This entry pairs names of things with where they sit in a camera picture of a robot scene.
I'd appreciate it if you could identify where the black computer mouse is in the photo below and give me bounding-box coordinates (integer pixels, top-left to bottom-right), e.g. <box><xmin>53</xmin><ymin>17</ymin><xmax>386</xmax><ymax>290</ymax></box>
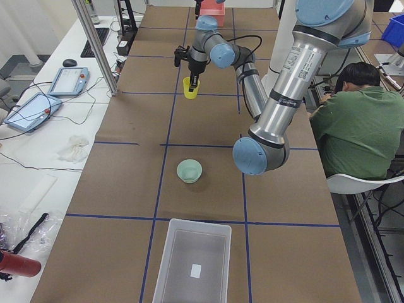
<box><xmin>62</xmin><ymin>59</ymin><xmax>77</xmax><ymax>68</ymax></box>

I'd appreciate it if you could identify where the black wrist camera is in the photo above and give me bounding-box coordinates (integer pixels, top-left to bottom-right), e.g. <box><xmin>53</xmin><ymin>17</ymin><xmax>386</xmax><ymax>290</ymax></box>
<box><xmin>174</xmin><ymin>45</ymin><xmax>190</xmax><ymax>68</ymax></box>

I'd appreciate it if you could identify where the aluminium frame post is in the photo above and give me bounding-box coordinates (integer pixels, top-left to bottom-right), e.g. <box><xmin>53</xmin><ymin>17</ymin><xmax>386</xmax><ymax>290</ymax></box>
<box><xmin>71</xmin><ymin>0</ymin><xmax>118</xmax><ymax>96</ymax></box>

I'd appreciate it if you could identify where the clear plastic bin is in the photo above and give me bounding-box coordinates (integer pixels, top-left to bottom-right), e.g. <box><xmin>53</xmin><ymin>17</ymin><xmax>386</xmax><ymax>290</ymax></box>
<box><xmin>152</xmin><ymin>218</ymin><xmax>232</xmax><ymax>302</ymax></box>

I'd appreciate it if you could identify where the black keyboard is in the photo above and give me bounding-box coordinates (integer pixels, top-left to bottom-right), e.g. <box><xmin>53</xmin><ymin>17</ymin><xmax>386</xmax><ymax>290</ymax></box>
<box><xmin>80</xmin><ymin>27</ymin><xmax>110</xmax><ymax>59</ymax></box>

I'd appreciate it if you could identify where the crumpled white tissue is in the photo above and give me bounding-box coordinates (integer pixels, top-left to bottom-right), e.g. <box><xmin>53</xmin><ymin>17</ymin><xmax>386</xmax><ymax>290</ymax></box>
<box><xmin>57</xmin><ymin>135</ymin><xmax>89</xmax><ymax>163</ymax></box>

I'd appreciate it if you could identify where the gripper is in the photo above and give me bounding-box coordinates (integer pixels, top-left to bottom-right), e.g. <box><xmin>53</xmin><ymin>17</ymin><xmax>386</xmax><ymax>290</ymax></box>
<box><xmin>188</xmin><ymin>57</ymin><xmax>207</xmax><ymax>92</ymax></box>

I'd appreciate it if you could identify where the far teach pendant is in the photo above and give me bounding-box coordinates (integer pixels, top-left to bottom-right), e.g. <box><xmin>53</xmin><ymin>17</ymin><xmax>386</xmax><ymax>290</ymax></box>
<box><xmin>47</xmin><ymin>67</ymin><xmax>90</xmax><ymax>98</ymax></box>

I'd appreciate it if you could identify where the near teach pendant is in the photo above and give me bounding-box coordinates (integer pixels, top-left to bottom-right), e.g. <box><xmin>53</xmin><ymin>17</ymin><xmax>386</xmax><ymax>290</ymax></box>
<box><xmin>4</xmin><ymin>93</ymin><xmax>62</xmax><ymax>133</ymax></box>

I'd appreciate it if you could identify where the yellow plastic cup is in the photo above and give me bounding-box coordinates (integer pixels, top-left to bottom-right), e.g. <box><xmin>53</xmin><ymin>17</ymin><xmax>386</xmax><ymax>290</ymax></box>
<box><xmin>182</xmin><ymin>76</ymin><xmax>200</xmax><ymax>100</ymax></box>

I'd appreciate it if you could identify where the white chair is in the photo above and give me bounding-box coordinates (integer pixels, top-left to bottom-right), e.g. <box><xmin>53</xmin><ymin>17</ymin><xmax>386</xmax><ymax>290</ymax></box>
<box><xmin>326</xmin><ymin>172</ymin><xmax>404</xmax><ymax>222</ymax></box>

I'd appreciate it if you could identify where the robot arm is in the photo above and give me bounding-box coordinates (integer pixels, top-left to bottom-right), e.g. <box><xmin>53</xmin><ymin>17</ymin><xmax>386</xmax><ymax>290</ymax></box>
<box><xmin>186</xmin><ymin>1</ymin><xmax>374</xmax><ymax>175</ymax></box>

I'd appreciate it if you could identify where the blue storage crate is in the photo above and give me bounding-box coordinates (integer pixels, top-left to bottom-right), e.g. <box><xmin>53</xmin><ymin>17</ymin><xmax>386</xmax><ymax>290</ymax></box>
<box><xmin>382</xmin><ymin>15</ymin><xmax>404</xmax><ymax>47</ymax></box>

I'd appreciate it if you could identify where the teach pendant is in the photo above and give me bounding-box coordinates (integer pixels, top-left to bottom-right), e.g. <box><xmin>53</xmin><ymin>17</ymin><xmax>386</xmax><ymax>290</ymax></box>
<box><xmin>4</xmin><ymin>93</ymin><xmax>62</xmax><ymax>133</ymax></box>
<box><xmin>47</xmin><ymin>67</ymin><xmax>90</xmax><ymax>98</ymax></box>

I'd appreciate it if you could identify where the green bowl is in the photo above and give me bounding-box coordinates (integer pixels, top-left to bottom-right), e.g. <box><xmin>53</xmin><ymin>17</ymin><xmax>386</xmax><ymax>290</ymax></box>
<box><xmin>176</xmin><ymin>159</ymin><xmax>203</xmax><ymax>184</ymax></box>

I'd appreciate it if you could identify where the pink plastic bin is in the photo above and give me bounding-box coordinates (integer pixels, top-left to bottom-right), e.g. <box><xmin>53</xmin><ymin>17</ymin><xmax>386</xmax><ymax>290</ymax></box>
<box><xmin>200</xmin><ymin>0</ymin><xmax>225</xmax><ymax>27</ymax></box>

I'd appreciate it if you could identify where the black strap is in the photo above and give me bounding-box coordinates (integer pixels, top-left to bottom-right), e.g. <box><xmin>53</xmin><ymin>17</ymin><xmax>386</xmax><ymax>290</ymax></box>
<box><xmin>12</xmin><ymin>212</ymin><xmax>49</xmax><ymax>255</ymax></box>

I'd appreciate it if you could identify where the clear plastic bag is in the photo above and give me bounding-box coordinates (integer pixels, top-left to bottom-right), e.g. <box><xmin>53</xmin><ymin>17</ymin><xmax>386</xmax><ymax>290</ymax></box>
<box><xmin>1</xmin><ymin>210</ymin><xmax>63</xmax><ymax>256</ymax></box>

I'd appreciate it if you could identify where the red cylinder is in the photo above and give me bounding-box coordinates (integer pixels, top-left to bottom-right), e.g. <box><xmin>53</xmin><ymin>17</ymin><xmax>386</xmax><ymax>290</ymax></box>
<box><xmin>1</xmin><ymin>251</ymin><xmax>42</xmax><ymax>277</ymax></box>

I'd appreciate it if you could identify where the person in green shirt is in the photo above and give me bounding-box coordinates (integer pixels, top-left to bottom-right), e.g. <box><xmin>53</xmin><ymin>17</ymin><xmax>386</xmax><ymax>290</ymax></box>
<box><xmin>309</xmin><ymin>62</ymin><xmax>403</xmax><ymax>180</ymax></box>

